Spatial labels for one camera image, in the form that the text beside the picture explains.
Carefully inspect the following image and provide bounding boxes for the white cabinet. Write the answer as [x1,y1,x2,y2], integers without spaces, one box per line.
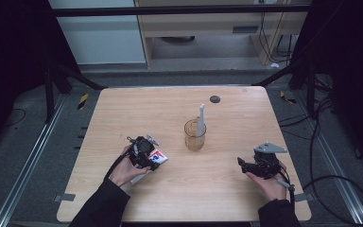
[48,0,147,66]

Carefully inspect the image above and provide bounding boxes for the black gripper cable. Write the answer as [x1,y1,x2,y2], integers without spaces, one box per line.
[105,150,130,182]

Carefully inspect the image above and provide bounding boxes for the metal floor rail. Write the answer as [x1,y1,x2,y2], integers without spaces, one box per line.
[0,94,68,227]
[294,90,363,225]

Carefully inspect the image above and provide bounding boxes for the person's right hand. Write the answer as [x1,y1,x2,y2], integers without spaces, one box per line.
[245,161,289,202]

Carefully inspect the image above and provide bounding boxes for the white blue toothpaste tube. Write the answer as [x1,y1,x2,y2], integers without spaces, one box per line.
[130,148,169,185]

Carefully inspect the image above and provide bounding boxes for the grey electric toothbrush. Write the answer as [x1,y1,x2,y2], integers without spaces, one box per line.
[196,103,207,138]

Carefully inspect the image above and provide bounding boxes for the hanging black desk cables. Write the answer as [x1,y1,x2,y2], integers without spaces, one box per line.
[258,11,295,64]

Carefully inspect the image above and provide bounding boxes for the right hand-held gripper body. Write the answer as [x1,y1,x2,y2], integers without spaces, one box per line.
[252,142,288,180]

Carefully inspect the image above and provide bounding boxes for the grey plug black cable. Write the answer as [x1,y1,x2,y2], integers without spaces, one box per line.
[272,174,297,206]

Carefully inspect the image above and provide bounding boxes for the thin black floor cable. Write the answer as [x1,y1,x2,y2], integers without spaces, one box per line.
[3,108,27,130]

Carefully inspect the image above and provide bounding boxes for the yellow black floor tape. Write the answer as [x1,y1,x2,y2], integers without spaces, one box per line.
[279,90,298,105]
[77,93,90,111]

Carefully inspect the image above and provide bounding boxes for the black metal stand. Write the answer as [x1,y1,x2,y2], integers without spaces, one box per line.
[43,61,108,125]
[252,61,317,119]

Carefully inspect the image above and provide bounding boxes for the grey tape piece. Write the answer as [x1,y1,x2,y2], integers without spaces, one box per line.
[53,193,77,203]
[294,192,315,203]

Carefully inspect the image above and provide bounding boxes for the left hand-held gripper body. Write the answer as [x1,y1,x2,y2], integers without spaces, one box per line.
[126,134,161,172]

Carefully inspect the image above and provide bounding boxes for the black horizontal bar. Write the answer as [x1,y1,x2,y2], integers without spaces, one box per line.
[48,4,313,17]

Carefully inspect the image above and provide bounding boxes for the person's left hand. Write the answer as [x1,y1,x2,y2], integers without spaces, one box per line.
[109,145,152,187]

